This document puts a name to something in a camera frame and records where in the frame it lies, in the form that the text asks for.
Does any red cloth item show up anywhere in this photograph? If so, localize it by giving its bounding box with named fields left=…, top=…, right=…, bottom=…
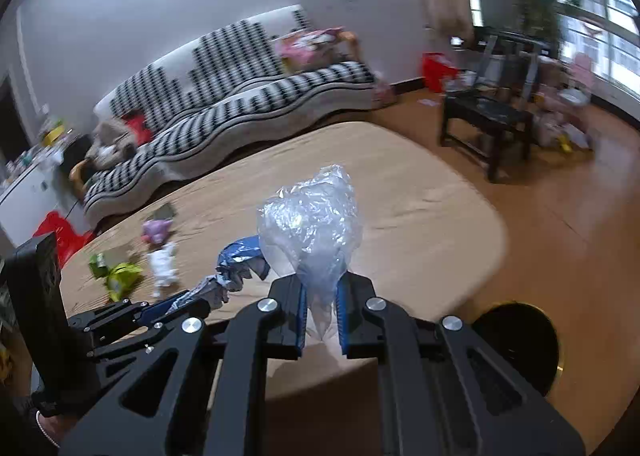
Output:
left=122, top=113, right=154, bottom=147

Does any red plastic stool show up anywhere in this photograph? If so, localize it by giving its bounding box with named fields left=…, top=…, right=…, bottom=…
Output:
left=32, top=212, right=94, bottom=269

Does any black white striped sofa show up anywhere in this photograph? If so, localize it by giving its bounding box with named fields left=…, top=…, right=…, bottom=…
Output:
left=70, top=4, right=376, bottom=229

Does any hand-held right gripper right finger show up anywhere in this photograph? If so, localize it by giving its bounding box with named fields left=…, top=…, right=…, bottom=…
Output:
left=336, top=272, right=586, bottom=456

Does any purple toy figure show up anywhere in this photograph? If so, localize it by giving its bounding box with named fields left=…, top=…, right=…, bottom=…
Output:
left=141, top=218, right=174, bottom=247

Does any black chair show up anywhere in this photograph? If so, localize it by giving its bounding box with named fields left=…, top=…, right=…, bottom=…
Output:
left=439, top=28, right=539, bottom=183

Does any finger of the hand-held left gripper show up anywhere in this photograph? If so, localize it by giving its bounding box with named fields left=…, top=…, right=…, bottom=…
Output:
left=87, top=298, right=212, bottom=362
left=67, top=298, right=173, bottom=337

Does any red bag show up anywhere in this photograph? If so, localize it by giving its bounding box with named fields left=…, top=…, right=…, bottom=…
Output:
left=421, top=52, right=459, bottom=94

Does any green yellow wrapper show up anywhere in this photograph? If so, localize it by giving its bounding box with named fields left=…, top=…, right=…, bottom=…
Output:
left=102, top=262, right=144, bottom=301

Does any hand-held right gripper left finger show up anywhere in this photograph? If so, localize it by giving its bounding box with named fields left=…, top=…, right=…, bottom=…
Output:
left=60, top=278, right=307, bottom=456

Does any white cabinet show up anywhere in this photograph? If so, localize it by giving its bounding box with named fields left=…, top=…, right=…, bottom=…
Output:
left=0, top=151, right=76, bottom=247

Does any silver blue wrapper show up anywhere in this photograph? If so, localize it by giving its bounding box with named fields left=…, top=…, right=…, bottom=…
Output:
left=167, top=235, right=273, bottom=317

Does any clear plastic bag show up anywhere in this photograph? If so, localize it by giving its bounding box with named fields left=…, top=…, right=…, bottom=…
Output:
left=257, top=165, right=363, bottom=341

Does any crumpled white paper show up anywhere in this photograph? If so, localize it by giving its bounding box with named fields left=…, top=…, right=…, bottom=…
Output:
left=147, top=243, right=180, bottom=299

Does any black trash bin gold rim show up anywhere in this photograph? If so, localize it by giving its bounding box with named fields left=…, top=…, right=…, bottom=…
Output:
left=470, top=302, right=563, bottom=399

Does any black side cabinet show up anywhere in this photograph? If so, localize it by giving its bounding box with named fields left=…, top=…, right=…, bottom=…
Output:
left=62, top=136, right=94, bottom=173

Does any person's left forearm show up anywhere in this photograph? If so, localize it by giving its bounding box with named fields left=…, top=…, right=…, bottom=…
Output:
left=0, top=388, right=66, bottom=456

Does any yellow green box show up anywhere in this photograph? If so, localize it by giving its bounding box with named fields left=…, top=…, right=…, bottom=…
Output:
left=42, top=123, right=67, bottom=147

